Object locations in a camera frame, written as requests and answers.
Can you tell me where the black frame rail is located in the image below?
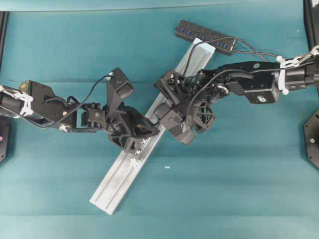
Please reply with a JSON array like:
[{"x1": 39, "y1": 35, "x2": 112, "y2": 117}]
[{"x1": 0, "y1": 11, "x2": 9, "y2": 66}]

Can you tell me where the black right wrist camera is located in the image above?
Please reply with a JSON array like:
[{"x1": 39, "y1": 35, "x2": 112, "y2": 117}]
[{"x1": 154, "y1": 103, "x2": 195, "y2": 145}]

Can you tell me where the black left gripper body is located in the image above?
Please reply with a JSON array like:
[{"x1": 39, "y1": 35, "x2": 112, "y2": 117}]
[{"x1": 103, "y1": 104, "x2": 147, "y2": 154}]

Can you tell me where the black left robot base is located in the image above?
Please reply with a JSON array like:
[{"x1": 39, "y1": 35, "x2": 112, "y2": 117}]
[{"x1": 0, "y1": 117, "x2": 11, "y2": 163}]

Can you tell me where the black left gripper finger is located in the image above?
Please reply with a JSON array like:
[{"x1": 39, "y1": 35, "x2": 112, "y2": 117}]
[{"x1": 134, "y1": 119, "x2": 160, "y2": 138}]

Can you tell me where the black USB cable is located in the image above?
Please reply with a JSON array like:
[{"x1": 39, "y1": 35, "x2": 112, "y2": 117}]
[{"x1": 184, "y1": 37, "x2": 280, "y2": 75}]

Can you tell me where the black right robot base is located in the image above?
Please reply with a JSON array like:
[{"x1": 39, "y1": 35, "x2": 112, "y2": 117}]
[{"x1": 303, "y1": 110, "x2": 319, "y2": 169}]

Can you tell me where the silver aluminium rail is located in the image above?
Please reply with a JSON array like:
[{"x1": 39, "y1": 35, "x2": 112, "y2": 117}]
[{"x1": 90, "y1": 38, "x2": 215, "y2": 215}]

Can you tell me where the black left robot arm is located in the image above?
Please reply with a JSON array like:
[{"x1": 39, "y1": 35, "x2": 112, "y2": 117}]
[{"x1": 0, "y1": 77, "x2": 159, "y2": 154}]

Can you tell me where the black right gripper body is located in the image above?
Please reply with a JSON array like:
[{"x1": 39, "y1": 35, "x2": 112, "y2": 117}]
[{"x1": 154, "y1": 69, "x2": 216, "y2": 132}]

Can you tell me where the black USB hub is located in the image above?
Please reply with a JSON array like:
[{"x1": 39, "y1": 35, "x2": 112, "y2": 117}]
[{"x1": 175, "y1": 19, "x2": 237, "y2": 56}]

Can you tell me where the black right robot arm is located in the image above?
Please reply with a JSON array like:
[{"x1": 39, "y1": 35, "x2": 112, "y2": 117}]
[{"x1": 154, "y1": 56, "x2": 319, "y2": 132}]

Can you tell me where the black camera stand frame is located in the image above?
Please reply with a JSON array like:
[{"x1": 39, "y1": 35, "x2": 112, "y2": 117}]
[{"x1": 303, "y1": 0, "x2": 319, "y2": 50}]

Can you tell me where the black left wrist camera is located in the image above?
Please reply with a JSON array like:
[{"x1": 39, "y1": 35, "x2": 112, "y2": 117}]
[{"x1": 107, "y1": 68, "x2": 135, "y2": 110}]

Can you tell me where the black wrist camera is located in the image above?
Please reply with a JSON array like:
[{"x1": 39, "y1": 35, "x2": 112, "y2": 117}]
[
  {"x1": 154, "y1": 103, "x2": 195, "y2": 145},
  {"x1": 107, "y1": 68, "x2": 135, "y2": 110}
]

